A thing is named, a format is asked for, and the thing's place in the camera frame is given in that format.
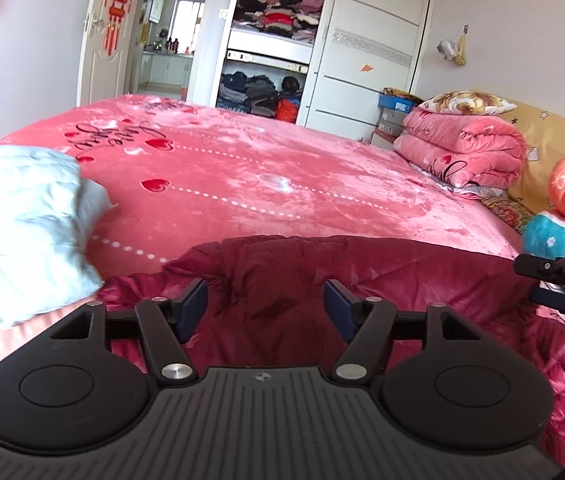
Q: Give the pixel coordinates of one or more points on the pile of colourful folded clothes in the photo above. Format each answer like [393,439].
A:
[282,12]

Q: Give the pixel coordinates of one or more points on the peach quilted garment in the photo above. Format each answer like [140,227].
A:
[7,345]

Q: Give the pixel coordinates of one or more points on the red and white shoe box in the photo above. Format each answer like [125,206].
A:
[385,139]

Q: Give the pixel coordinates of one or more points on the dark red puffer jacket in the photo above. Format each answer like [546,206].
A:
[272,305]

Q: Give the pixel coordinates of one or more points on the yellow padded headboard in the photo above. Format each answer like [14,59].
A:
[557,135]

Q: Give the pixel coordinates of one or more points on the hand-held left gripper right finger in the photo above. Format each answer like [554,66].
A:
[335,306]

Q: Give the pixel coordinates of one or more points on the pink heart-printed bed blanket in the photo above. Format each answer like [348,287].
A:
[262,175]

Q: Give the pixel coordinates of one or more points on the red floral cloth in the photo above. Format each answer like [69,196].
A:
[507,212]

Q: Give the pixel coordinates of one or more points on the wall hook with hanging bags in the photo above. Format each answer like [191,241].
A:
[452,47]

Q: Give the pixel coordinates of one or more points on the red hanging knot decoration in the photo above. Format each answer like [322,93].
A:
[119,5]

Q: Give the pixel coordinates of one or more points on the white door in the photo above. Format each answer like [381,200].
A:
[95,70]

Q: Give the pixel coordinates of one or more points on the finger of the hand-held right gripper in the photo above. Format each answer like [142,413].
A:
[550,296]
[537,265]

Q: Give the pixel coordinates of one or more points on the floral pillow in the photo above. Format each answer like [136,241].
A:
[467,101]

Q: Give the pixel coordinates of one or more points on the white light switch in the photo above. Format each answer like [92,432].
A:
[224,13]

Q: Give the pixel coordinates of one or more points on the pile of dark folded clothes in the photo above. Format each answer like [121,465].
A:
[257,95]

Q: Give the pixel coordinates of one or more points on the yellow patterned cloth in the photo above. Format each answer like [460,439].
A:
[400,93]

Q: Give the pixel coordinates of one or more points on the folded floral sheet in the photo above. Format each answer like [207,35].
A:
[482,191]

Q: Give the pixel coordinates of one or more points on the light blue puffer jacket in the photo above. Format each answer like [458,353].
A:
[22,230]

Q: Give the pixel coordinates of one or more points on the orange sticker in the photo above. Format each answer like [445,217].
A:
[366,67]

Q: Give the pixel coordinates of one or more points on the dark bottles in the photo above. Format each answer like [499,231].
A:
[170,45]

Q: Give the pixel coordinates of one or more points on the folded pink blanket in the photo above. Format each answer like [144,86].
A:
[457,145]

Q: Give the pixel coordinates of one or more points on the teal plush pillow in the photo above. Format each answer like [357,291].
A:
[552,237]

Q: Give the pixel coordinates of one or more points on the kitchen window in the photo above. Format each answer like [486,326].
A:
[187,25]

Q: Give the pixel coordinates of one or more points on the blue shoe box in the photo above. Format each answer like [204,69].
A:
[396,104]

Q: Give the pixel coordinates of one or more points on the white wardrobe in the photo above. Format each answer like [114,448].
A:
[362,35]

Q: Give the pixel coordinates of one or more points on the white kitchen cabinet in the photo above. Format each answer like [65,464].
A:
[167,70]

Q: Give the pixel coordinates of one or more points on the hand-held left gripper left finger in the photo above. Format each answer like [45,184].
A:
[195,306]

